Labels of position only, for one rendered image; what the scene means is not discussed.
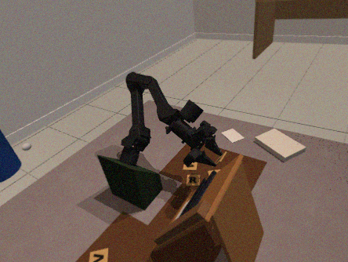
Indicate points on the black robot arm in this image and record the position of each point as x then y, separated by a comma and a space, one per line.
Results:
139, 134

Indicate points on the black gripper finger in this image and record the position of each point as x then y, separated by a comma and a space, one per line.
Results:
212, 146
203, 158

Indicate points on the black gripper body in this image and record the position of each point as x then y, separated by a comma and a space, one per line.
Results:
195, 149

